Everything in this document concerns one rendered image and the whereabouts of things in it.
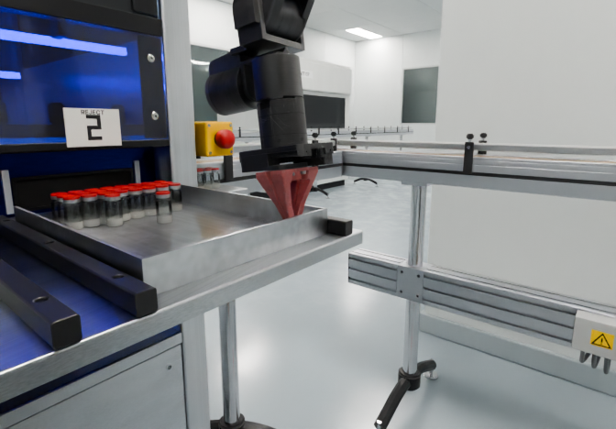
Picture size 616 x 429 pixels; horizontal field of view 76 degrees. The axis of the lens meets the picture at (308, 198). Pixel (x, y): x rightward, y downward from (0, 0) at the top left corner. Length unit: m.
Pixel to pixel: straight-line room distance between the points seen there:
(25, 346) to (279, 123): 0.30
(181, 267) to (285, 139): 0.18
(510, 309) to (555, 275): 0.59
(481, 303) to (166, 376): 0.92
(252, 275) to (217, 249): 0.04
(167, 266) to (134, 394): 0.55
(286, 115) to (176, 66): 0.40
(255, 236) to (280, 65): 0.19
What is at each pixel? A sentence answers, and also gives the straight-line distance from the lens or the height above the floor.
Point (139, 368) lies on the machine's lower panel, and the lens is 0.88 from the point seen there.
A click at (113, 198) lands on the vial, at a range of 0.61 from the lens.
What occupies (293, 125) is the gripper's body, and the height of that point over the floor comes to 1.02.
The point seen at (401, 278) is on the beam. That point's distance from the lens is 1.42.
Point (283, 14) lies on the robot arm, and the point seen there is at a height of 1.15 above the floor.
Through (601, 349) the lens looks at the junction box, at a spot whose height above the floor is 0.48.
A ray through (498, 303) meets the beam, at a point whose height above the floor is 0.50.
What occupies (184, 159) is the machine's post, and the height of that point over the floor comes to 0.96.
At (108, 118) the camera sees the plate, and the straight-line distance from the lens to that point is 0.74.
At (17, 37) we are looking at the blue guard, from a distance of 0.71.
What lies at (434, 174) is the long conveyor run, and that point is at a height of 0.87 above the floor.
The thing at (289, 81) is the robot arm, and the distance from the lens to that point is 0.46.
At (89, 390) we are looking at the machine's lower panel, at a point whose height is 0.57.
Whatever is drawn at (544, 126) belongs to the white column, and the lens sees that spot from 1.81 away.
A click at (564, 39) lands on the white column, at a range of 1.83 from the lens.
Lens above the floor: 1.02
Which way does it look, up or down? 11 degrees down
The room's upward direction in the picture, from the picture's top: straight up
